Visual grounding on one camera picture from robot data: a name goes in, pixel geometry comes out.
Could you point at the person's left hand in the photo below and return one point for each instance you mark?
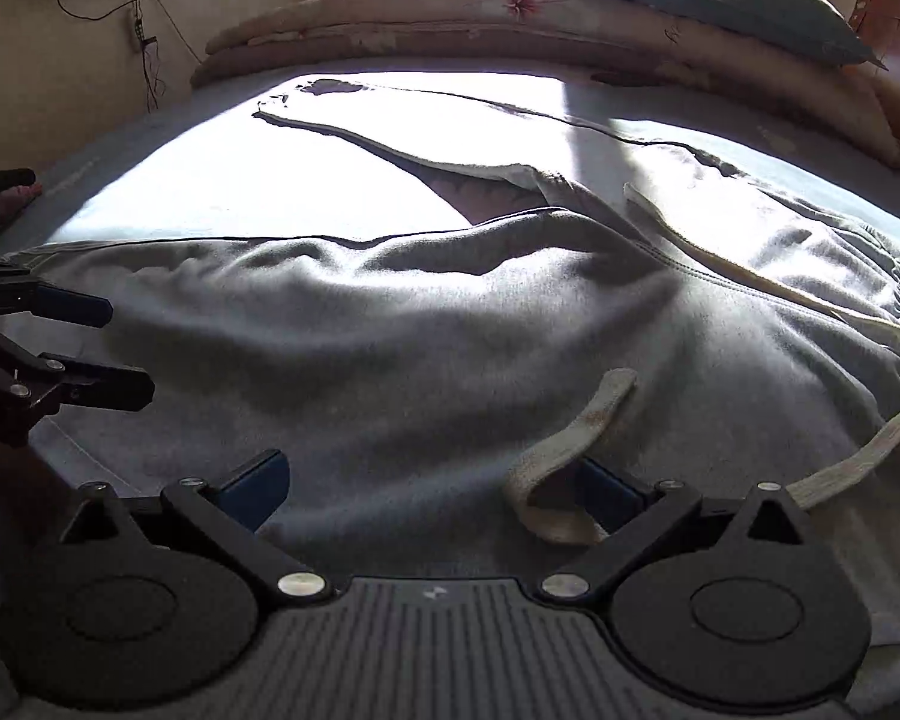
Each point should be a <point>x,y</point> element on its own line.
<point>4,202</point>

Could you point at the teal printed bed sheet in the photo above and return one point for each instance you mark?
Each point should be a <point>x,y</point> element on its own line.
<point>195,180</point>

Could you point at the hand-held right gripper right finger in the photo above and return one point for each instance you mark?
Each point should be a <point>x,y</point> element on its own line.
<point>607,491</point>

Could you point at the folded floral quilt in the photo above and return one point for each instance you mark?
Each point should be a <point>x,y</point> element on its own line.
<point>435,22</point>

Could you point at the wall power strip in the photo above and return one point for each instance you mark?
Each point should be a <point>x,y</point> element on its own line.
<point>141,30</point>

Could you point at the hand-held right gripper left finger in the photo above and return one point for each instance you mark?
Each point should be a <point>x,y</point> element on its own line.
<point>259,487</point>

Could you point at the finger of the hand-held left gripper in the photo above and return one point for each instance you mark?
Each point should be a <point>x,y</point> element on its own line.
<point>105,388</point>
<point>75,309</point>

